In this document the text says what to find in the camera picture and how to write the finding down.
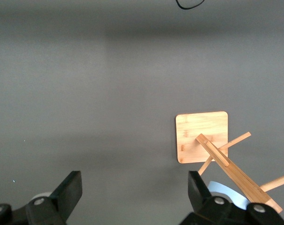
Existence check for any light blue plastic cup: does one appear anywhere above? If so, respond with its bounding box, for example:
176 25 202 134
207 180 248 210

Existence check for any thin black looped cable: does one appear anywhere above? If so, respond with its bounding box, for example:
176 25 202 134
175 0 205 11

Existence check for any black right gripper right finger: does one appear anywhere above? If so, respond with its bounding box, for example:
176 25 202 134
179 170 284 225

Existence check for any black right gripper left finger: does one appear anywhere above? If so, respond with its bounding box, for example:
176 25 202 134
0 170 83 225

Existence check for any wooden cup rack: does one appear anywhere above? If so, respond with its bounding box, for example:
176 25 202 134
175 111 284 214

